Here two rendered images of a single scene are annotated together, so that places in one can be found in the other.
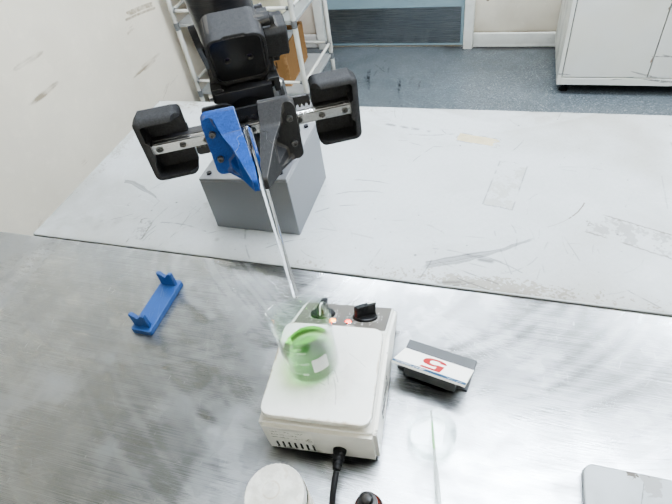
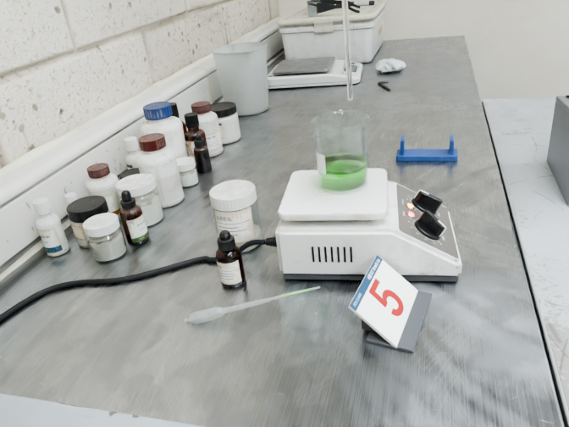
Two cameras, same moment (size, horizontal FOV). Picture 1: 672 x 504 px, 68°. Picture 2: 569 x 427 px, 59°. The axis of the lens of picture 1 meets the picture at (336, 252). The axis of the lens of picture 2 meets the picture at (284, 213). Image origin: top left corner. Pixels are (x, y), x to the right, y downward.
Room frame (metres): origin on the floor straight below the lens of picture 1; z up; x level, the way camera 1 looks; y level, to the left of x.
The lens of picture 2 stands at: (0.19, -0.48, 1.24)
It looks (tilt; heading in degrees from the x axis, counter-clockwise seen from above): 28 degrees down; 85
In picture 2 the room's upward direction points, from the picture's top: 7 degrees counter-clockwise
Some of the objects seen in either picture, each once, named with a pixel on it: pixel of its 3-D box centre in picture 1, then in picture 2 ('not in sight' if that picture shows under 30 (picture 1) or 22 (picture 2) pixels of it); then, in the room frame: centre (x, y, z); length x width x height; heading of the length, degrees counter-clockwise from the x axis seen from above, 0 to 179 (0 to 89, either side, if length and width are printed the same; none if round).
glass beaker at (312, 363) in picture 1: (304, 341); (342, 152); (0.31, 0.05, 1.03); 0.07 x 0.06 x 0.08; 64
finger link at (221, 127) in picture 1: (232, 164); not in sight; (0.34, 0.07, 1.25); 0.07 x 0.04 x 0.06; 4
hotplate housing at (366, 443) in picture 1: (333, 371); (359, 224); (0.33, 0.03, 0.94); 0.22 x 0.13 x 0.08; 162
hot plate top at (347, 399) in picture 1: (324, 371); (335, 192); (0.30, 0.04, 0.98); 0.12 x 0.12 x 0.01; 72
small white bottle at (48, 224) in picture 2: not in sight; (49, 226); (-0.07, 0.16, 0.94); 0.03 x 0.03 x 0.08
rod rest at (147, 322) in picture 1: (154, 300); (426, 147); (0.51, 0.28, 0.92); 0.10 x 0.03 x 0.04; 157
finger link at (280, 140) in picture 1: (282, 153); not in sight; (0.34, 0.03, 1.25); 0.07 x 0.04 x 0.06; 4
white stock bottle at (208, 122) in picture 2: not in sight; (205, 129); (0.14, 0.47, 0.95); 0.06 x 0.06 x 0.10
